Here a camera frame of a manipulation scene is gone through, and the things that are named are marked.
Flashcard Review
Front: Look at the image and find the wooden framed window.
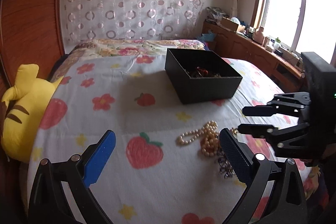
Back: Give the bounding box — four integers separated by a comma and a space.
249, 0, 336, 67

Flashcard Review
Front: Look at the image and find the cardboard box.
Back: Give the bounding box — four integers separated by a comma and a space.
220, 17, 246, 33

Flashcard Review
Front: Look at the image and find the strawberry print bedsheet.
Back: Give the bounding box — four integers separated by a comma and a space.
26, 55, 324, 224

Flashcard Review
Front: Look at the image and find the black box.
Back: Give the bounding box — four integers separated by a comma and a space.
165, 48, 243, 105

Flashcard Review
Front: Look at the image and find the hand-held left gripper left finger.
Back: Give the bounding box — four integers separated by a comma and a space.
28, 130, 116, 224

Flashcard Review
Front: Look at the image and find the dark red bead bracelet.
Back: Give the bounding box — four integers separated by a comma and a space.
193, 67, 212, 77

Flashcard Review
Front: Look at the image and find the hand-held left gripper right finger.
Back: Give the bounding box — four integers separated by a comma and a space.
219, 128, 308, 224

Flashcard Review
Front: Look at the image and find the stack of newspapers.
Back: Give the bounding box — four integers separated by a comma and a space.
205, 6, 229, 23

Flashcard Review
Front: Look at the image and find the floral quilt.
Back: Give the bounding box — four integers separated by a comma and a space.
50, 39, 210, 83

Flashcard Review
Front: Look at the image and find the wooden slatted wardrobe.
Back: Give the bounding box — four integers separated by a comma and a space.
0, 0, 69, 88

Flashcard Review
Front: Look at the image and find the purple bead bracelet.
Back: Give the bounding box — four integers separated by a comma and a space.
215, 154, 235, 179

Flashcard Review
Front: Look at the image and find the wooden cabinet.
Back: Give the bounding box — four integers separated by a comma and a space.
202, 21, 307, 93

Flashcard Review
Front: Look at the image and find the cream pearl necklace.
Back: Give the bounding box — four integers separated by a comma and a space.
176, 121, 219, 159

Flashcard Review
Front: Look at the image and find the yellow plush toy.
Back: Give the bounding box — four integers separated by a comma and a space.
0, 64, 63, 163

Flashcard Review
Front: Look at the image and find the blue plastic bag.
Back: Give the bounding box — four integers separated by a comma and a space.
197, 31, 217, 42

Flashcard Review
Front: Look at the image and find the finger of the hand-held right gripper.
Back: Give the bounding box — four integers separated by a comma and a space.
242, 92, 312, 117
238, 119, 312, 149

